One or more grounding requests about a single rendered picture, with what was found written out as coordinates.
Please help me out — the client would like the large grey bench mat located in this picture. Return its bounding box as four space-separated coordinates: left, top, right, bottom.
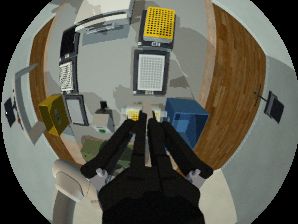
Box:
47 0 207 144

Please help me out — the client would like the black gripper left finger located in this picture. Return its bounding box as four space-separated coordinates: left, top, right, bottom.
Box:
80 99 148 200

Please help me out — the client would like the blue open-top bin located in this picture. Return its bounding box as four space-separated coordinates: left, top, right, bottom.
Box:
163 98 210 150

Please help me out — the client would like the black multi-well plate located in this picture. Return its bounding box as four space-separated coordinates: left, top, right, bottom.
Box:
60 26 77 57

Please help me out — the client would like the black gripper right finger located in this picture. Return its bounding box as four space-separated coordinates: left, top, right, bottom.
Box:
146 100 213 198

